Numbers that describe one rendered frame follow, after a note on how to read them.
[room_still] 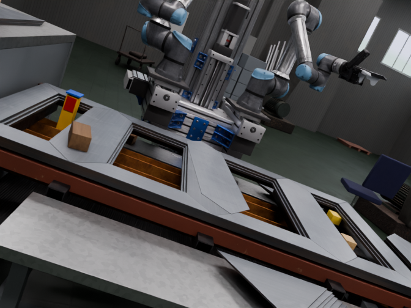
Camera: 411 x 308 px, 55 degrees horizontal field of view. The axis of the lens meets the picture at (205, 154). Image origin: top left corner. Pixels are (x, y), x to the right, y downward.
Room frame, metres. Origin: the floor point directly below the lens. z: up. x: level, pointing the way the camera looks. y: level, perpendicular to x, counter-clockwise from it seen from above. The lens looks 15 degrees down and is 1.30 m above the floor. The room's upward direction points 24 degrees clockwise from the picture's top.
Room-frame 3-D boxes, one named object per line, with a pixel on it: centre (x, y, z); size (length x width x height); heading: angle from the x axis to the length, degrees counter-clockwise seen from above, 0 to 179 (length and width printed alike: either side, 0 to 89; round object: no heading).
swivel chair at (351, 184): (4.52, -1.84, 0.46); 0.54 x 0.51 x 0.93; 19
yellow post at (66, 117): (1.58, 0.60, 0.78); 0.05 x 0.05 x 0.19; 9
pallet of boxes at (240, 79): (8.71, 0.36, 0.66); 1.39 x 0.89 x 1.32; 109
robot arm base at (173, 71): (2.11, 0.35, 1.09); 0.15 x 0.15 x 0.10
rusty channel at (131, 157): (1.68, -0.01, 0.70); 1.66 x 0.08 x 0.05; 99
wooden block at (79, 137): (1.18, 0.39, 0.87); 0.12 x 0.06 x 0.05; 25
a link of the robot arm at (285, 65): (2.37, -0.21, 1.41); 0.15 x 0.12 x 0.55; 135
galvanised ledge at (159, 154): (2.00, -0.16, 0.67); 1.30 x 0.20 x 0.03; 99
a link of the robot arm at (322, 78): (2.16, -0.39, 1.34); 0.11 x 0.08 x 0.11; 135
